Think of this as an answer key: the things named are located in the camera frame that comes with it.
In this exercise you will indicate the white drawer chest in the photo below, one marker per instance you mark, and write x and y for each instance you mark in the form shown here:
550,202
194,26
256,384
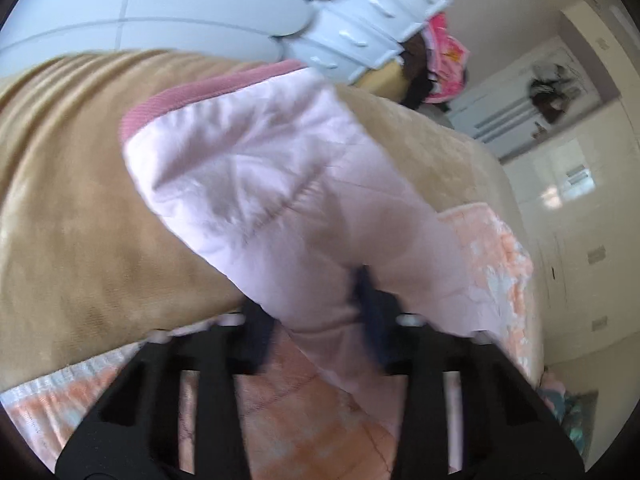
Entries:
360,25

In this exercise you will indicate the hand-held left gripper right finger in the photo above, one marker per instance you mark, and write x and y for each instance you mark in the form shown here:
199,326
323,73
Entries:
371,312

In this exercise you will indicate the white wardrobe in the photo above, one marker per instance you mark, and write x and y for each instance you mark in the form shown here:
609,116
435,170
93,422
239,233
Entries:
565,200

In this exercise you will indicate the pink quilted jacket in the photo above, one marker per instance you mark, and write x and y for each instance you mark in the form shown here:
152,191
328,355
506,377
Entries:
275,185

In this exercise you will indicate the hanging bags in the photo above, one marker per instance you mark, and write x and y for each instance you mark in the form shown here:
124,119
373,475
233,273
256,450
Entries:
552,90

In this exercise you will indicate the dark cloth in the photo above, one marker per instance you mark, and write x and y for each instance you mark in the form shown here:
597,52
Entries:
415,80

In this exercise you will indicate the orange patterned blanket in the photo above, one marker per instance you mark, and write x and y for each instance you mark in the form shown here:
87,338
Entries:
310,435

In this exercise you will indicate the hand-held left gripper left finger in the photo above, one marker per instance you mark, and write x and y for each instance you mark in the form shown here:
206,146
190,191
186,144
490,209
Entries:
259,332

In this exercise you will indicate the white door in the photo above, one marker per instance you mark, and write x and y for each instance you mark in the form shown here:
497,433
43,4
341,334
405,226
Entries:
500,110

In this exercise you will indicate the tan bed sheet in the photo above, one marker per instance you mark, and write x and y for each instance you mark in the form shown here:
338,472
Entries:
65,210

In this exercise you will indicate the teal and pink duvet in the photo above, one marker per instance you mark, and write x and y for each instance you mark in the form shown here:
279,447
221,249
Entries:
575,410

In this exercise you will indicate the pink printed cloth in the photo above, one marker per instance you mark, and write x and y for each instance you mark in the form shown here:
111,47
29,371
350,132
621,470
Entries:
447,60

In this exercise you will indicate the white cloud-shaped table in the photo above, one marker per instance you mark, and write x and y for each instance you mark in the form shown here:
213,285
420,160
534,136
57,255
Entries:
150,10

